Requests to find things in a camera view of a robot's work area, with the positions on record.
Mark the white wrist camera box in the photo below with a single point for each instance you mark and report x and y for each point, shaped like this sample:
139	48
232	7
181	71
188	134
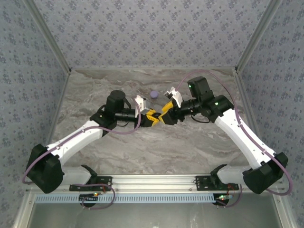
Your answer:
175	96
140	104

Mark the grey metal panel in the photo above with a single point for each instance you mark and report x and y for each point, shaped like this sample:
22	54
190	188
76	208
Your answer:
152	216

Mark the aluminium table side rail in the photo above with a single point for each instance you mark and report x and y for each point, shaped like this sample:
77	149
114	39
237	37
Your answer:
62	95
244	95

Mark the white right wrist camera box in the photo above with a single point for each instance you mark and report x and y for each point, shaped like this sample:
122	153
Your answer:
175	96

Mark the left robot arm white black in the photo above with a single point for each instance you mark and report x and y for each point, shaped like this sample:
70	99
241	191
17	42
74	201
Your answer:
78	137

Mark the aluminium frame post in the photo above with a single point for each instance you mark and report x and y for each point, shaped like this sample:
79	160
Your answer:
51	38
255	38

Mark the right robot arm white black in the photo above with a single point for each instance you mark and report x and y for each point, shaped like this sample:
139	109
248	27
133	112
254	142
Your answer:
242	137

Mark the purple earbud charging case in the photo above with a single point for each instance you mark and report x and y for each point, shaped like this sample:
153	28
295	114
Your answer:
154	94

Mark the aluminium mounting rail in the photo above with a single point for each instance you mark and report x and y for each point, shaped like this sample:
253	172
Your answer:
152	183

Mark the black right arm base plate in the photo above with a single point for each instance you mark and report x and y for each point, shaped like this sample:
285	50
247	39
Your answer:
202	185

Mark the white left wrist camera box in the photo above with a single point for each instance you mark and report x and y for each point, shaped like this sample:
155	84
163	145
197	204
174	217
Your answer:
140	104

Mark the small black controller board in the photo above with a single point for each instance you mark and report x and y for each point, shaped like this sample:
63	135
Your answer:
223	199
89	197

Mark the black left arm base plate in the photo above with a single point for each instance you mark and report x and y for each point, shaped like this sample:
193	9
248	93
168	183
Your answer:
108	187

